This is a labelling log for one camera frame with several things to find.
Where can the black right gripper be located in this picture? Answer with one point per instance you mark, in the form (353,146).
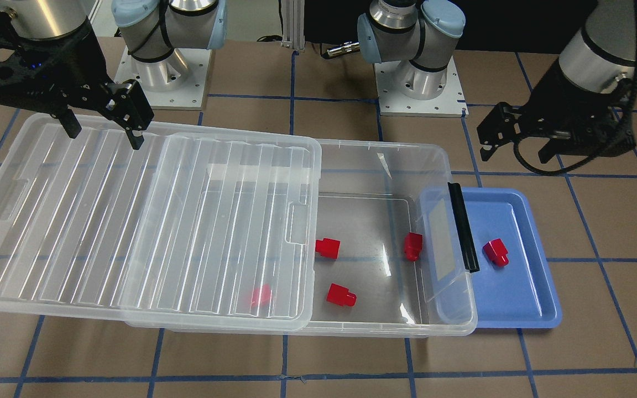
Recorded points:
(77,62)

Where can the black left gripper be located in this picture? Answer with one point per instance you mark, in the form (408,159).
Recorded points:
(564,98)

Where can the red block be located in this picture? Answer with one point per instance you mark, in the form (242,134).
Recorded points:
(328,248)
(261,296)
(496,252)
(341,296)
(413,245)

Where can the clear ribbed box lid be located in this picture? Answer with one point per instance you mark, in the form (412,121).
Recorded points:
(72,213)

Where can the clear plastic storage box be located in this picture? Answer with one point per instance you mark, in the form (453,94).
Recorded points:
(227,215)

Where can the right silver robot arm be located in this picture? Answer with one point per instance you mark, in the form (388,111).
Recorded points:
(43,19)

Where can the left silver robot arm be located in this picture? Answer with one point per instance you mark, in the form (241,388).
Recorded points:
(601,53)

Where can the blue plastic tray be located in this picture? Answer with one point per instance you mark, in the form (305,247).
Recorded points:
(520,295)

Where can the red block under lid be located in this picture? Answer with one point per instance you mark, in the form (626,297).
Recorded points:
(261,296)

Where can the red block front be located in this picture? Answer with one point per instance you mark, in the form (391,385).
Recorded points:
(341,296)

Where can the black box handle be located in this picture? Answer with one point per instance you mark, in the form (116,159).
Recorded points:
(465,238)

